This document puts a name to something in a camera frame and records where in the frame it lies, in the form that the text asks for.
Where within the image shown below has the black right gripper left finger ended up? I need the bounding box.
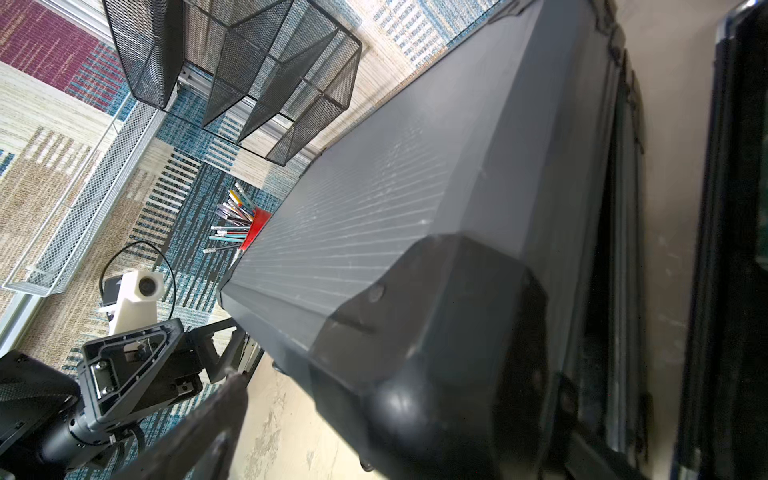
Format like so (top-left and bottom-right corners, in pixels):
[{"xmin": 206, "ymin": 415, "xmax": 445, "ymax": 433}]
[{"xmin": 113, "ymin": 372, "xmax": 248, "ymax": 479}]

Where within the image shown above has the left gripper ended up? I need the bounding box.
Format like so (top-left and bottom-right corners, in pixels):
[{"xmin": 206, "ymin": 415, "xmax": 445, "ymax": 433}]
[{"xmin": 77, "ymin": 318, "xmax": 250, "ymax": 429}]

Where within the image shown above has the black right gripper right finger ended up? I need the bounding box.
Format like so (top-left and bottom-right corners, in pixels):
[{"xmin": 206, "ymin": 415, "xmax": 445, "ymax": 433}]
[{"xmin": 564, "ymin": 429, "xmax": 645, "ymax": 480}]

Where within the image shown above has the black poker set case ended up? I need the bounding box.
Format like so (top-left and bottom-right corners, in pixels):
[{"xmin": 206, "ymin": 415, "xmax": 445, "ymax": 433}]
[{"xmin": 671, "ymin": 1, "xmax": 767, "ymax": 479}]

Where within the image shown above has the grey poker set case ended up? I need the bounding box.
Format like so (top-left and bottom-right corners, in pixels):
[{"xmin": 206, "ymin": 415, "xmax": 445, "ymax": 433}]
[{"xmin": 219, "ymin": 1, "xmax": 628, "ymax": 479}]

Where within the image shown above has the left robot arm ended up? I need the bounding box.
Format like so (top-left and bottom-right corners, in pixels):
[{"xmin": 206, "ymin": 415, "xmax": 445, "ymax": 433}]
[{"xmin": 1, "ymin": 319, "xmax": 249, "ymax": 479}]

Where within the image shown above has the red metal pencil bucket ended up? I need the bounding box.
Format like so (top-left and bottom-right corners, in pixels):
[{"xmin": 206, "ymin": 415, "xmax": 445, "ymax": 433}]
[{"xmin": 240, "ymin": 208, "xmax": 271, "ymax": 251}]

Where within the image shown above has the black mesh shelf rack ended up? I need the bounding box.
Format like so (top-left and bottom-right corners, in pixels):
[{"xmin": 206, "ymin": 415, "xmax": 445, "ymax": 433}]
[{"xmin": 102, "ymin": 1, "xmax": 363, "ymax": 166}]

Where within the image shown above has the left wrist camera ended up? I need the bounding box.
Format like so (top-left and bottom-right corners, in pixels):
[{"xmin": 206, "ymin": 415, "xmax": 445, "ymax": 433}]
[{"xmin": 99, "ymin": 269, "xmax": 165, "ymax": 336}]

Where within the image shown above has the white mesh wall basket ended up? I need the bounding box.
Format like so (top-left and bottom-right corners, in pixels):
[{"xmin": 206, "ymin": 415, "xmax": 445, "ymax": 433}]
[{"xmin": 1, "ymin": 96, "xmax": 164, "ymax": 297}]

